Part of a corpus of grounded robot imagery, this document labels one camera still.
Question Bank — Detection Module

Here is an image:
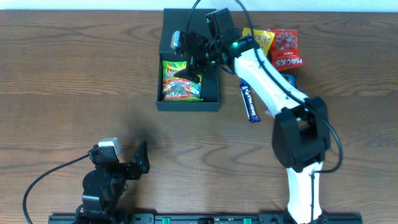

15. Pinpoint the green gummy candy bag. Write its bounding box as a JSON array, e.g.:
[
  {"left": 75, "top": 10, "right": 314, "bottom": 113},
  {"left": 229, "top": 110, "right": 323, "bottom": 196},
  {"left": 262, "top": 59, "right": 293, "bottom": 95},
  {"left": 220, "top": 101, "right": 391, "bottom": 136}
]
[{"left": 162, "top": 60, "right": 203, "bottom": 102}]

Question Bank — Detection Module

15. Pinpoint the blue Dairy Milk chocolate bar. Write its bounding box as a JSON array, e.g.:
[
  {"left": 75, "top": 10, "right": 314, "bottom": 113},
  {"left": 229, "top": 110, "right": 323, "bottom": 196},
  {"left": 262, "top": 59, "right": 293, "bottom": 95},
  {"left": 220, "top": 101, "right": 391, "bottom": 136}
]
[{"left": 239, "top": 79, "right": 261, "bottom": 123}]

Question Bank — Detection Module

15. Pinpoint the yellow candy bag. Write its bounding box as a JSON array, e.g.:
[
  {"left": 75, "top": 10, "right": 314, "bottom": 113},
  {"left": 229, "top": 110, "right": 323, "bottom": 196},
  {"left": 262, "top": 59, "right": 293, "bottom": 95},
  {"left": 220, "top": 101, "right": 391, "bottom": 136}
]
[{"left": 243, "top": 27, "right": 275, "bottom": 55}]

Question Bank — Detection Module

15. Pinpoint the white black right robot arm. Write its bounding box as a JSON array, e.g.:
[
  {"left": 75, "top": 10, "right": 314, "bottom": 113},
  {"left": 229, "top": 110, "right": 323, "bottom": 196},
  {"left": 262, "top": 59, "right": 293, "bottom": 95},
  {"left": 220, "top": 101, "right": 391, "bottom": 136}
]
[{"left": 170, "top": 9, "right": 330, "bottom": 223}]

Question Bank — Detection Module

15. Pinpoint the red Hacks candy bag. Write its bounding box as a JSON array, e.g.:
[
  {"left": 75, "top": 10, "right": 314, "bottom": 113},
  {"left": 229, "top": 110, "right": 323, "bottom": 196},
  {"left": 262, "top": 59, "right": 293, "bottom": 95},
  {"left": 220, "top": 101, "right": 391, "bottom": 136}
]
[{"left": 270, "top": 29, "right": 305, "bottom": 71}]

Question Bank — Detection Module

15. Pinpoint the dark green box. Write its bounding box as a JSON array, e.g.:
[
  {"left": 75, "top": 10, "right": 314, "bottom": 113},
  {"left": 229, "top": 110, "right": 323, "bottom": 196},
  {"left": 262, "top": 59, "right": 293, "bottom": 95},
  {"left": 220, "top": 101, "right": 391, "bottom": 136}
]
[{"left": 156, "top": 8, "right": 220, "bottom": 111}]

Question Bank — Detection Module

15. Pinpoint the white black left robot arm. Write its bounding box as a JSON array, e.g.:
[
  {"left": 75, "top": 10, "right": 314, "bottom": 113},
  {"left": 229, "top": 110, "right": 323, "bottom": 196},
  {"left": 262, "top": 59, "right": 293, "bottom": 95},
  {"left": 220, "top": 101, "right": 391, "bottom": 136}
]
[{"left": 73, "top": 138, "right": 150, "bottom": 223}]

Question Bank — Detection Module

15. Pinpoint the green rail clamp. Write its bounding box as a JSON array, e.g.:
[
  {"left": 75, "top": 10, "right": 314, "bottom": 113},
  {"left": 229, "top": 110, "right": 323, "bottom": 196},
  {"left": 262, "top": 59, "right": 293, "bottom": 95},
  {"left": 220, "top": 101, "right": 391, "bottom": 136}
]
[
  {"left": 243, "top": 218, "right": 252, "bottom": 224},
  {"left": 162, "top": 218, "right": 171, "bottom": 224}
]

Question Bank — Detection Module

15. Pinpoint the black mounting rail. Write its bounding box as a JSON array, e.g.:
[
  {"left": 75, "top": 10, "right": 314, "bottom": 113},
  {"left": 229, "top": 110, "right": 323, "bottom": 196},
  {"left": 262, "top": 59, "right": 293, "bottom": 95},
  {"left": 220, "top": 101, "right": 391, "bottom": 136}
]
[{"left": 48, "top": 212, "right": 363, "bottom": 224}]

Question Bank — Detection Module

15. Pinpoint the blue Oreo cookie pack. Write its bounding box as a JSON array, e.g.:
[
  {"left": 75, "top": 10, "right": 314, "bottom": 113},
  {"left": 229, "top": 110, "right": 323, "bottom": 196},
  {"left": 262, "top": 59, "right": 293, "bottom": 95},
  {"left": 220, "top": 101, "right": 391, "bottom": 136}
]
[{"left": 282, "top": 73, "right": 297, "bottom": 88}]

